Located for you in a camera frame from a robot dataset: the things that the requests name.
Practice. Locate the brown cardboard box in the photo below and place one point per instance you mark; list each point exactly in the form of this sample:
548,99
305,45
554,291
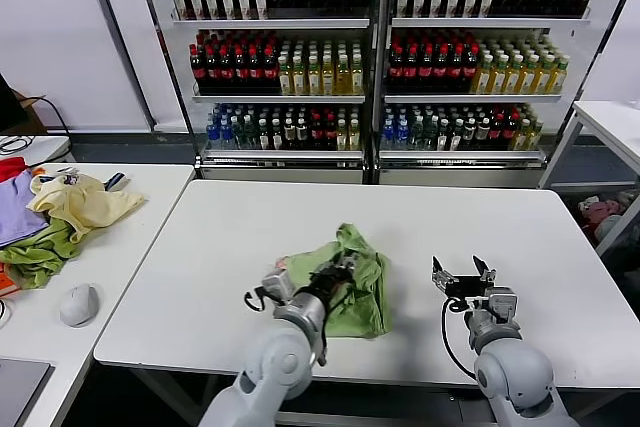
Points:
35,122

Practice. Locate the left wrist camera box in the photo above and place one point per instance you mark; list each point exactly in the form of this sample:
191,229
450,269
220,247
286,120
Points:
277,287

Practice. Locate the pink clothes pile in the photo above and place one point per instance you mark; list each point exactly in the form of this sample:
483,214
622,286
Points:
600,212

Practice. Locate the light green t-shirt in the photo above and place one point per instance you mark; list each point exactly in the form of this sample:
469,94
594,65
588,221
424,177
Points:
370,307

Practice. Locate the white side table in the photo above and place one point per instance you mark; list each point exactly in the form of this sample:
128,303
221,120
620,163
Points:
610,122

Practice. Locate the crumpled olive green garment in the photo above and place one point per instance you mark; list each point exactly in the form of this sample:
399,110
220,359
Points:
40,257

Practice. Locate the small dark tea bottle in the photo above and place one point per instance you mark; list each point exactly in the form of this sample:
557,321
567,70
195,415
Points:
455,137
301,137
442,137
288,137
482,137
262,137
469,137
276,137

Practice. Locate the small green drink bottle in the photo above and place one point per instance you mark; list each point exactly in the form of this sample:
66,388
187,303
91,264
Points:
430,137
248,137
416,137
236,137

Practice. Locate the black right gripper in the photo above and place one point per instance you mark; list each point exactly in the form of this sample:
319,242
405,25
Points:
470,287

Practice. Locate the small blue drink bottle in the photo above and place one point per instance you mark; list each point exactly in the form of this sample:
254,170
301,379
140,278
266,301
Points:
213,137
226,137
401,137
387,137

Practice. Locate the white computer mouse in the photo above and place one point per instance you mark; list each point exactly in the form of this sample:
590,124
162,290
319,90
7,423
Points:
79,304

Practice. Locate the small red label cola bottle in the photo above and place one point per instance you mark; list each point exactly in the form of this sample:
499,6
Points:
315,137
329,137
495,137
510,137

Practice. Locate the grey laptop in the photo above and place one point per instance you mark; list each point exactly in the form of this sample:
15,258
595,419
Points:
20,387

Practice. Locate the pale yellow shirt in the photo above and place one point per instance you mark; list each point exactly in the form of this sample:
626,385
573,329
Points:
85,207

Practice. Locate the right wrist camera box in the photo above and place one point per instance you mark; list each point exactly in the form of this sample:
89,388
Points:
502,303

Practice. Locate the white printed cloth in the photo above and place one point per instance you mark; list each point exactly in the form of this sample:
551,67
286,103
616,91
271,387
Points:
67,178

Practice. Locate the white beverage shelf cabinet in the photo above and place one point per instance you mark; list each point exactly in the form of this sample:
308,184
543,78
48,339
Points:
490,23
270,24

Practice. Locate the cola bottle red cap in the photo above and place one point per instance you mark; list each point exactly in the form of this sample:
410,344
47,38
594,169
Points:
226,72
212,72
197,72
456,72
240,72
255,72
410,72
395,72
441,72
270,72
470,72
425,72

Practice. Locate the orange white package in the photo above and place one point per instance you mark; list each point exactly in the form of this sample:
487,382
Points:
6,284

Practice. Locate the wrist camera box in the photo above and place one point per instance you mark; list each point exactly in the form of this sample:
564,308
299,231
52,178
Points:
502,303
277,287

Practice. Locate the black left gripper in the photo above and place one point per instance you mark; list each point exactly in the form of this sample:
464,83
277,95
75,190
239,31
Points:
330,282

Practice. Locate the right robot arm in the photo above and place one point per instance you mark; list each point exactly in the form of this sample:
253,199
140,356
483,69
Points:
515,377

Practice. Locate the navy striped white cloth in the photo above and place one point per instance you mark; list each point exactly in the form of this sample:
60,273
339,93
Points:
116,181

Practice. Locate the black monitor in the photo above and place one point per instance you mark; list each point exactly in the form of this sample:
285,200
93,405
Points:
10,107

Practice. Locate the red cloth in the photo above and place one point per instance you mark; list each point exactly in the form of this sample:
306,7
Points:
11,168

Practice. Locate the small yellow drink bottle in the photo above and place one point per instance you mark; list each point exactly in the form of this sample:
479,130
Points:
522,137
341,137
354,137
535,137

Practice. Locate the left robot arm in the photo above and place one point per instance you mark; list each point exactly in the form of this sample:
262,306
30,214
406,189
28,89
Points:
280,362

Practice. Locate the purple shirt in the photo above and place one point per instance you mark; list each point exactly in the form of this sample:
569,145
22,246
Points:
17,212

